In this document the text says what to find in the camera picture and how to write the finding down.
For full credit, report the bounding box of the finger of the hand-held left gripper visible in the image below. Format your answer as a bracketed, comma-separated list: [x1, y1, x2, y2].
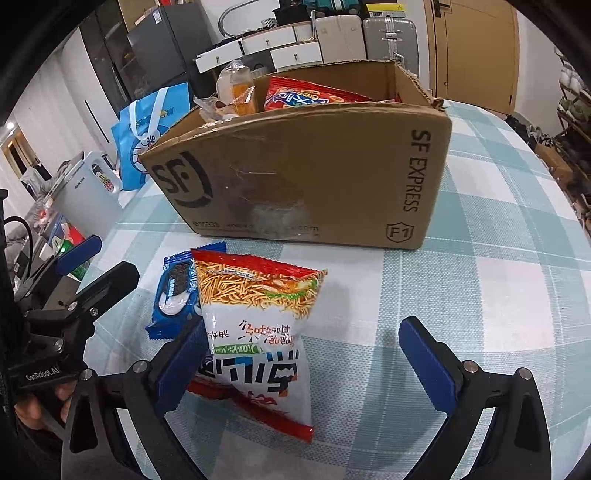
[13, 234, 103, 305]
[23, 261, 140, 361]

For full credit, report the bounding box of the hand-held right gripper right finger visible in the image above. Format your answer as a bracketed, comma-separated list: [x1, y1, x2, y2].
[398, 316, 566, 480]

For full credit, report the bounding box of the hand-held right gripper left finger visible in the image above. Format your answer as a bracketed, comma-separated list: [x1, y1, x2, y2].
[60, 318, 211, 480]

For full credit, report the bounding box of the blue sandwich cookie packet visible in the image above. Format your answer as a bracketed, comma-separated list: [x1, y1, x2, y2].
[145, 242, 227, 341]

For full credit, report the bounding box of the white noodle snack bag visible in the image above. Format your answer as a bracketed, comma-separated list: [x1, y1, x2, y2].
[187, 249, 329, 445]

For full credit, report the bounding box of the orange cake packet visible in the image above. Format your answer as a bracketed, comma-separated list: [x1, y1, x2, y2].
[216, 60, 257, 118]

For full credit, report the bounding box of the brown cardboard box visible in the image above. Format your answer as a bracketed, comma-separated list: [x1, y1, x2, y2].
[139, 59, 453, 251]

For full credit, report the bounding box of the red and blue cookie packet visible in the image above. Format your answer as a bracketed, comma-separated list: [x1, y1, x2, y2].
[264, 76, 375, 112]

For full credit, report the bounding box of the person's left hand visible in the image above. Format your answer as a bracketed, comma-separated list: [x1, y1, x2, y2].
[15, 381, 78, 431]

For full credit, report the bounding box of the green can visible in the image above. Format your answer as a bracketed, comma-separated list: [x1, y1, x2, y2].
[54, 237, 90, 280]

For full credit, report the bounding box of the white trash bin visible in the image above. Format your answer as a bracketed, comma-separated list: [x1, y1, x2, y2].
[55, 151, 123, 234]

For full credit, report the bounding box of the blue cartoon tote bag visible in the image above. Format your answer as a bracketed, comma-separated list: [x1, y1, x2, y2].
[111, 82, 195, 192]

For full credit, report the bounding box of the dark grey fridge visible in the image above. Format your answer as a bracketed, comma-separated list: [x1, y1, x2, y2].
[127, 4, 218, 100]

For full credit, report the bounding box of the shoe rack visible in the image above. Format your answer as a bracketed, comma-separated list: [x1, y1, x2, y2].
[549, 46, 591, 232]

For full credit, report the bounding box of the white drawer cabinet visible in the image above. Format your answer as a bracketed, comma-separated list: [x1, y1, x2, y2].
[194, 25, 324, 75]

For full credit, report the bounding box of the wooden door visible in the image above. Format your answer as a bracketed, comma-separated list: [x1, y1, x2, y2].
[424, 0, 518, 116]

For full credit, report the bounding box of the silver suitcase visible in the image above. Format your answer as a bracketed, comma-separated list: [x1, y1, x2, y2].
[362, 16, 419, 77]

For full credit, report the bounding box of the beige suitcase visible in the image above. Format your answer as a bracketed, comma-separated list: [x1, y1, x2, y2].
[314, 15, 363, 65]

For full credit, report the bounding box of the teal suitcase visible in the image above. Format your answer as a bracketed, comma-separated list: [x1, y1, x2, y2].
[305, 0, 365, 17]

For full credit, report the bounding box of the black cable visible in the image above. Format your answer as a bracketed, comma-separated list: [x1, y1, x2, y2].
[4, 215, 37, 283]

